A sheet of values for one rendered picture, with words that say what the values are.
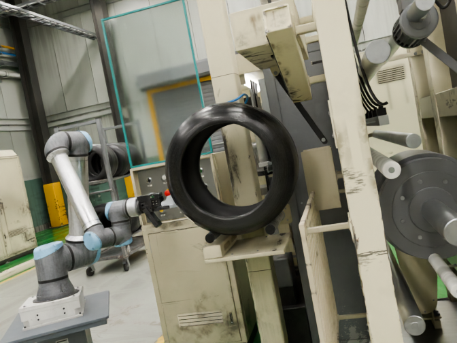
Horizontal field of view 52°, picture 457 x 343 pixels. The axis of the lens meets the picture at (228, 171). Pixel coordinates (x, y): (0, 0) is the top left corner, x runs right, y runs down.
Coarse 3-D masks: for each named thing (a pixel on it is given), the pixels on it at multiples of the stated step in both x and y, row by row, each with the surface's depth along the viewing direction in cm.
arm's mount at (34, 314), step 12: (36, 300) 240; (48, 300) 234; (60, 300) 232; (72, 300) 233; (84, 300) 258; (24, 312) 228; (36, 312) 229; (48, 312) 230; (60, 312) 232; (72, 312) 233; (24, 324) 230; (36, 324) 229; (48, 324) 230
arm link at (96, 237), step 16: (48, 144) 233; (64, 144) 236; (48, 160) 234; (64, 160) 231; (64, 176) 228; (80, 192) 226; (80, 208) 222; (96, 224) 220; (96, 240) 215; (112, 240) 222
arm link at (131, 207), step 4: (128, 200) 227; (132, 200) 226; (136, 200) 227; (128, 204) 225; (132, 204) 225; (128, 208) 225; (132, 208) 224; (136, 208) 225; (128, 212) 225; (132, 212) 225; (136, 212) 225; (132, 216) 228
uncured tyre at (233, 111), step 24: (192, 120) 207; (216, 120) 203; (240, 120) 201; (264, 120) 201; (192, 144) 236; (288, 144) 202; (168, 168) 211; (192, 168) 237; (288, 168) 200; (192, 192) 236; (288, 192) 203; (192, 216) 210; (216, 216) 207; (240, 216) 204; (264, 216) 203
